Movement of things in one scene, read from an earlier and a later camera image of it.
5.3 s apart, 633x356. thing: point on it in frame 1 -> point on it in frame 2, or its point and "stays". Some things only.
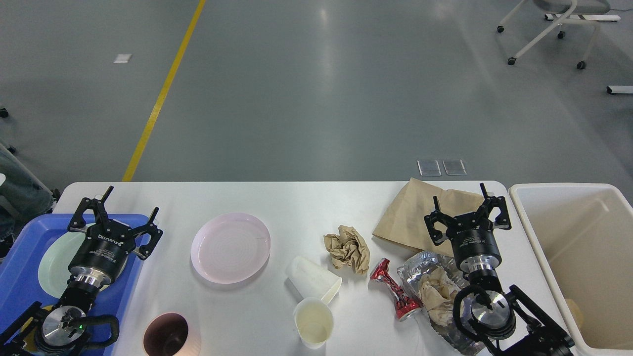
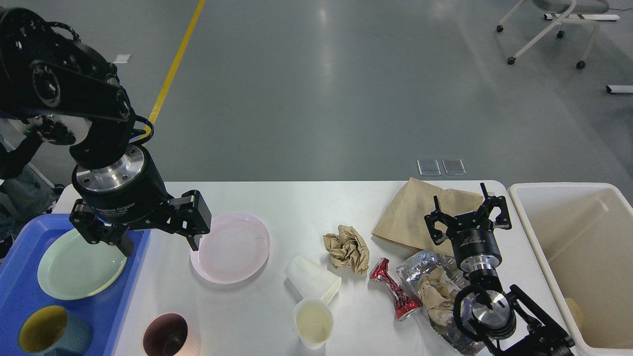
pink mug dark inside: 169,334 stays
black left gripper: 104,253 -> 128,190
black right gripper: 475,249 stays
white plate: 230,248 stays
